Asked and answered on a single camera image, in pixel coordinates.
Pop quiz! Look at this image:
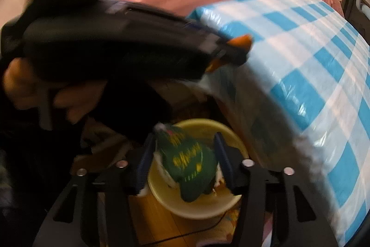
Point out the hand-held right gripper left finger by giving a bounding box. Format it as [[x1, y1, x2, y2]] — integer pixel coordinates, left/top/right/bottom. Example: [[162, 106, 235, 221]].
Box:
[[32, 131, 158, 247]]

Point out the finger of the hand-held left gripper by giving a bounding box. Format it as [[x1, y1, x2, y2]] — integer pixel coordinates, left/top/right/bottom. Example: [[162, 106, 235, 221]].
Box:
[[216, 46, 250, 66], [185, 18, 232, 46]]

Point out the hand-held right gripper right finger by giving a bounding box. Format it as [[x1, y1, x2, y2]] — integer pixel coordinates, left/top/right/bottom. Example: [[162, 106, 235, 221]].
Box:
[[213, 132, 339, 247]]

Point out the green snack wrapper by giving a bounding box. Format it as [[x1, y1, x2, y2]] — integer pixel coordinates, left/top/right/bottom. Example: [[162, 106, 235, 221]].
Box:
[[153, 123, 219, 203]]

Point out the yellow waste bin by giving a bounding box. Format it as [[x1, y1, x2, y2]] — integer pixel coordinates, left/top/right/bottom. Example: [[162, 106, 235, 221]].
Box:
[[147, 119, 250, 220]]

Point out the person's left hand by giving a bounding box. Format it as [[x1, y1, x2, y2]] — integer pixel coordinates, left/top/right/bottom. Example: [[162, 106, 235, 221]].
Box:
[[3, 57, 106, 124]]

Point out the blue white checked tablecloth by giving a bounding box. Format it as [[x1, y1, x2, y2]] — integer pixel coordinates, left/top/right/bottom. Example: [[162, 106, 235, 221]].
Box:
[[185, 0, 370, 244]]

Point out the black floor cable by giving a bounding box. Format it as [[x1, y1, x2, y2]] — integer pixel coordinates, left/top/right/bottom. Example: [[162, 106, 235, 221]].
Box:
[[139, 211, 232, 247]]

